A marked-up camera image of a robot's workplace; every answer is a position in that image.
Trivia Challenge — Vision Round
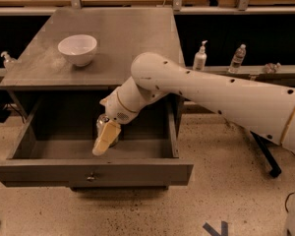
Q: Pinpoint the clear pump sanitizer bottle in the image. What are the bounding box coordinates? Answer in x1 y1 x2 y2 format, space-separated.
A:
1 51 17 70

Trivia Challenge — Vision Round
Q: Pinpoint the black floor cable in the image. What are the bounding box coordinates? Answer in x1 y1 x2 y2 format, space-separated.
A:
283 191 295 214

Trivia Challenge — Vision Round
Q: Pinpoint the crumpled foil wrapper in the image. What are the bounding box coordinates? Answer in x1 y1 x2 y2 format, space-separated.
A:
264 63 281 74

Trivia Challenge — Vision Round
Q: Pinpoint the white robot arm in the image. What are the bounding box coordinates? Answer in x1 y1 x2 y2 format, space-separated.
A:
92 52 295 155

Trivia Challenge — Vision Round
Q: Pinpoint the white pump lotion bottle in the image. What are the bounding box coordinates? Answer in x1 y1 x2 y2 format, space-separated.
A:
193 40 207 71

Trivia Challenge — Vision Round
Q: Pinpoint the black stand base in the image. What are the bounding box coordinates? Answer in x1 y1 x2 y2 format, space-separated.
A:
251 133 281 178

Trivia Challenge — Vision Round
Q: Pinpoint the blue tape floor marker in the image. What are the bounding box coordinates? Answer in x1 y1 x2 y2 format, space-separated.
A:
202 220 229 236

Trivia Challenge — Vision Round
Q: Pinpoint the grey drawer cabinet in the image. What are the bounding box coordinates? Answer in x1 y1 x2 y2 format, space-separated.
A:
0 7 190 192

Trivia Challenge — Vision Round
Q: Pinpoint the clear plastic water bottle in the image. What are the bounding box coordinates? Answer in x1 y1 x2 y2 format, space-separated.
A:
228 44 246 74

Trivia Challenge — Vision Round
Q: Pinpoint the brass drawer knob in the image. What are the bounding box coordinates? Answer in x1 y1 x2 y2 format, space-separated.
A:
87 173 96 182

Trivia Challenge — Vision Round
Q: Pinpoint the open grey top drawer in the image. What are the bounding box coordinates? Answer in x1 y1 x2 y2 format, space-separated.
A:
0 91 193 189

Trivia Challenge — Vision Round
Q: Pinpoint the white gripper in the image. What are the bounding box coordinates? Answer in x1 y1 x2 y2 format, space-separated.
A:
92 88 138 156

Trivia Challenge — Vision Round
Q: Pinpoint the white ceramic bowl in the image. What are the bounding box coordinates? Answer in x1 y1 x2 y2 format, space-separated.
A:
58 34 97 67

